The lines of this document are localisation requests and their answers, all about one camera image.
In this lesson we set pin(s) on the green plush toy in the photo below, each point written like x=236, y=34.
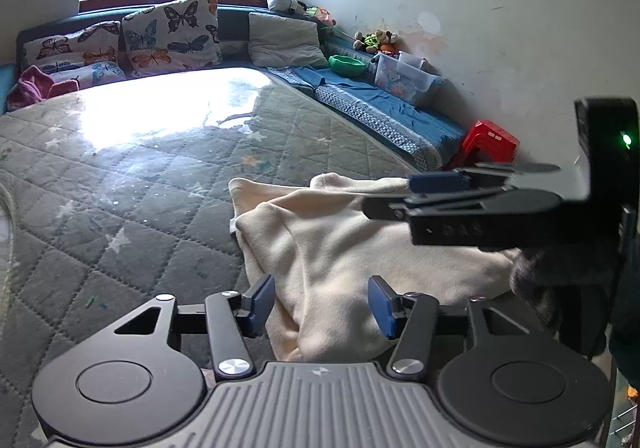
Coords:
x=370, y=41

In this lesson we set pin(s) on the grey pillow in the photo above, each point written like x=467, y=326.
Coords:
x=285, y=40

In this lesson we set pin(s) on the brown plush bear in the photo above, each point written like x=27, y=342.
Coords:
x=387, y=38

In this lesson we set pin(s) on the blue bench mattress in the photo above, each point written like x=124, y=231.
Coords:
x=370, y=120

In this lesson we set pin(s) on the green bowl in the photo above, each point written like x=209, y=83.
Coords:
x=347, y=65

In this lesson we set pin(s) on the flat butterfly print pillow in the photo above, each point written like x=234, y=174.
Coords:
x=70, y=52

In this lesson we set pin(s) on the pink cloth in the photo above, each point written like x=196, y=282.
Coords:
x=35, y=87

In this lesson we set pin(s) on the red plastic stool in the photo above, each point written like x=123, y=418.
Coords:
x=490, y=142

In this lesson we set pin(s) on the blue corner sofa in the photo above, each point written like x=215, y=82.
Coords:
x=232, y=27

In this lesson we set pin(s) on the clear plastic storage box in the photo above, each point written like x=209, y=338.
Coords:
x=405, y=77

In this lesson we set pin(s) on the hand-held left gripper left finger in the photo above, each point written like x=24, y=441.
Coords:
x=262, y=304

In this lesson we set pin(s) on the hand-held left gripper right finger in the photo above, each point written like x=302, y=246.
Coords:
x=382, y=309

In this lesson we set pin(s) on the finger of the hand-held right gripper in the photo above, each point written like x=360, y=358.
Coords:
x=440, y=182
x=385, y=208

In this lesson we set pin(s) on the pink and green toy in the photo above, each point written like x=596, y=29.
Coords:
x=322, y=16

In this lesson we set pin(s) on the panda plush toy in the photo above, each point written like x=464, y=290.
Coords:
x=282, y=1

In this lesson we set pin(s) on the large butterfly print pillow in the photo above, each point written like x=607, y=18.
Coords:
x=170, y=35

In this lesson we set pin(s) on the cream towel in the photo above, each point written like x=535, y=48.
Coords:
x=350, y=248

